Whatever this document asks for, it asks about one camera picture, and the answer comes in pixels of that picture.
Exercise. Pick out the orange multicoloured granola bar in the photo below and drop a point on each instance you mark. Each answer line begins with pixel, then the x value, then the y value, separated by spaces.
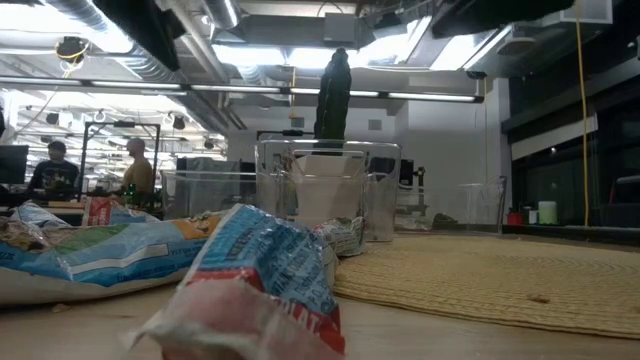
pixel 345 235

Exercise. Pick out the tall clear plastic bin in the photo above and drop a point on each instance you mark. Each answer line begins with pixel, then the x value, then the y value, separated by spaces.
pixel 385 200

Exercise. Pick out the long light blue granola bar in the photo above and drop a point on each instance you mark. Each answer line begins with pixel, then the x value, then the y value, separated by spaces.
pixel 265 270

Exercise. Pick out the red and blue granola bar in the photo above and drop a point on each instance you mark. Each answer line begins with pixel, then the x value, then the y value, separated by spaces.
pixel 107 210

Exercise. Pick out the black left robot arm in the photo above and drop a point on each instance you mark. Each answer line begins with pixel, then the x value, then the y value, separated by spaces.
pixel 145 30

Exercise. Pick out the blue green orange granola bar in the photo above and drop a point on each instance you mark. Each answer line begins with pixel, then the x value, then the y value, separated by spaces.
pixel 110 260

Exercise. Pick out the green brown granola bar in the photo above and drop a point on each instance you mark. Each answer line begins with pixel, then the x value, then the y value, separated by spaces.
pixel 20 232

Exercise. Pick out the white hexagonal plant pot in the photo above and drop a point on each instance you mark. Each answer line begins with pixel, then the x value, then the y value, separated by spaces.
pixel 327 190

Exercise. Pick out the green cactus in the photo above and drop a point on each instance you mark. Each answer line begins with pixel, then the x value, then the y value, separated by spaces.
pixel 332 100

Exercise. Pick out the long ceiling light strip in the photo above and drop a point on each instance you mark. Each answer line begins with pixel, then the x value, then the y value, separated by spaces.
pixel 235 89

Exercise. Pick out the grey ceiling box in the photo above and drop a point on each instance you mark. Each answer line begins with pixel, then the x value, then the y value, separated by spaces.
pixel 340 27

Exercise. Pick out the person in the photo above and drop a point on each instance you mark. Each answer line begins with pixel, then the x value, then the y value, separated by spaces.
pixel 55 175
pixel 140 175

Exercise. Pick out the round woven yellow placemat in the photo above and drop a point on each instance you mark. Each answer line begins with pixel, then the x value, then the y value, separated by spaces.
pixel 475 280

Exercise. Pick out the red container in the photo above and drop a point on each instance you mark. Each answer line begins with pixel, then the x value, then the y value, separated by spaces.
pixel 515 219

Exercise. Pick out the white cylindrical container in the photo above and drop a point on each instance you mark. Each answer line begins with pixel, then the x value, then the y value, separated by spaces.
pixel 547 212

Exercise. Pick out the black monitor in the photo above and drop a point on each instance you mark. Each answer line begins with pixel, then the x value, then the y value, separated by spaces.
pixel 12 165

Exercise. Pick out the white ceiling unit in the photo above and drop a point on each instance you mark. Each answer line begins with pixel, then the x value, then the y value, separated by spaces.
pixel 590 12

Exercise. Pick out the black background rig frame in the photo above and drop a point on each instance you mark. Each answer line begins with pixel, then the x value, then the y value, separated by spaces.
pixel 120 124

